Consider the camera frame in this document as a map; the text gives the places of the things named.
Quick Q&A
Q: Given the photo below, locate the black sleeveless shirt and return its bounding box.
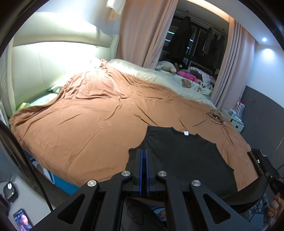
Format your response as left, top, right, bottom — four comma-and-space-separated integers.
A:
125, 125, 270, 208

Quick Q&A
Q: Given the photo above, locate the pink clothes pile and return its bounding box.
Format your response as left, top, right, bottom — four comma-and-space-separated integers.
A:
177, 70, 199, 84

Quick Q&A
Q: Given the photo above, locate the person's right hand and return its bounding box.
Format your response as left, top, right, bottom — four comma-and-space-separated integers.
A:
267, 193, 280, 218

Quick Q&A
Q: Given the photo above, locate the blue patterned bed sheet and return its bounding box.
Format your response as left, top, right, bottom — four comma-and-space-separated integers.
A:
24, 151, 79, 195

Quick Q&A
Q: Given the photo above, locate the orange-brown bed blanket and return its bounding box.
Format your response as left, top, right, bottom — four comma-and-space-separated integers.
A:
10, 60, 258, 190

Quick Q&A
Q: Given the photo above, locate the white bedside table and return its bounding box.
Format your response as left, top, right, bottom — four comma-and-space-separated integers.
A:
221, 109, 244, 133

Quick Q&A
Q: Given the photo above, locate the brown teddy bear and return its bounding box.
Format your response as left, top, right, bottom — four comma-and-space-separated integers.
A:
181, 78, 192, 88

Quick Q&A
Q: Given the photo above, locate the cream fluffy blanket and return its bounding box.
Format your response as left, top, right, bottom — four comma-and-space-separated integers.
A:
108, 59, 216, 108

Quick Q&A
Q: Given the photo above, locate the white plush toy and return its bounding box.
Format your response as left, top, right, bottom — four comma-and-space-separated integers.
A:
155, 61, 177, 73

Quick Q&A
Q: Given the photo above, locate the smartphone with lit screen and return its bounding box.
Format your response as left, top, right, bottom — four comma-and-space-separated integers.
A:
13, 209, 33, 231

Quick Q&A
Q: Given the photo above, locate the black round device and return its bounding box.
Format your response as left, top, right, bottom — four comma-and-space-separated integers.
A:
3, 182, 18, 203

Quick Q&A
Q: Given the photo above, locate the right pink curtain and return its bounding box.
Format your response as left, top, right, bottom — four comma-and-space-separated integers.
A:
210, 17, 256, 111

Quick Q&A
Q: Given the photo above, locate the pink curtain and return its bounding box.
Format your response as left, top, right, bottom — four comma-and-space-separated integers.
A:
210, 17, 256, 111
116, 1, 178, 69

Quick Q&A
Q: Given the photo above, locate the dark hanging coat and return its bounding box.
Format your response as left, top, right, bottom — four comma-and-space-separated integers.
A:
168, 17, 193, 61

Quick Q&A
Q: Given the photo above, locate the left pink curtain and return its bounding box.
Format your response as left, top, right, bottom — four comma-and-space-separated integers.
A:
116, 1, 178, 69

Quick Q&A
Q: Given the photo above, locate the cream padded headboard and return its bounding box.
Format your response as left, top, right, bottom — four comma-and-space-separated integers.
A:
1, 12, 119, 117

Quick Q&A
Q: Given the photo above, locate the black cable tangle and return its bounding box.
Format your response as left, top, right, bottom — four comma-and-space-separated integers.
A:
205, 109, 227, 127

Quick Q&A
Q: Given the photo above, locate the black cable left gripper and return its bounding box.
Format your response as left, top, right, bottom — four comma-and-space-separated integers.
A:
0, 120, 54, 212

